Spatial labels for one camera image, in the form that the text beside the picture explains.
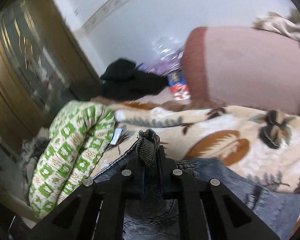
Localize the grey denim pants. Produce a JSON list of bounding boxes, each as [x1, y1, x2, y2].
[[95, 129, 300, 239]]

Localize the green and cream quilt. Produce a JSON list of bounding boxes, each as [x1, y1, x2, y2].
[[29, 100, 115, 219]]

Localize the beige leaf-pattern blanket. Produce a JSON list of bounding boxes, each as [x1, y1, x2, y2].
[[90, 97, 300, 233]]

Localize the blue red printed box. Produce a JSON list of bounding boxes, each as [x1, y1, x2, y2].
[[167, 70, 191, 101]]

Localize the black garment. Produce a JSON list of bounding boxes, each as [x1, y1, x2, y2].
[[100, 58, 168, 101]]

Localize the pink and brown bolster pillow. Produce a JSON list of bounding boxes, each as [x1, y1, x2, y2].
[[181, 27, 300, 116]]

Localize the brown wooden cabinet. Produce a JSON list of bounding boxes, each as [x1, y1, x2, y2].
[[0, 0, 101, 153]]

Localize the purple plastic bag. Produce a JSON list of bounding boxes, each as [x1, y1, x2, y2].
[[136, 37, 184, 76]]

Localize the beige crumpled cloth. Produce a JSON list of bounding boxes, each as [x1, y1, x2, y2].
[[253, 9, 300, 43]]

